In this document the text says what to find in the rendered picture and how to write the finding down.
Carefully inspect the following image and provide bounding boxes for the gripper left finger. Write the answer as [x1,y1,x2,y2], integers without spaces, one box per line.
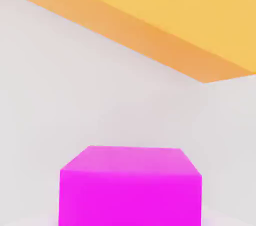
[17,217,60,226]

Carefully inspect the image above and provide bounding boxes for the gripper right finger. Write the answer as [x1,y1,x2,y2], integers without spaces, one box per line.
[201,205,254,226]

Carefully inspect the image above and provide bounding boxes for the small magenta cube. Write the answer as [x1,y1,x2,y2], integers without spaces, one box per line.
[58,145,203,226]

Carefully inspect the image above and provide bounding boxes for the large orange box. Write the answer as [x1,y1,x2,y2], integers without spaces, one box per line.
[0,0,256,84]

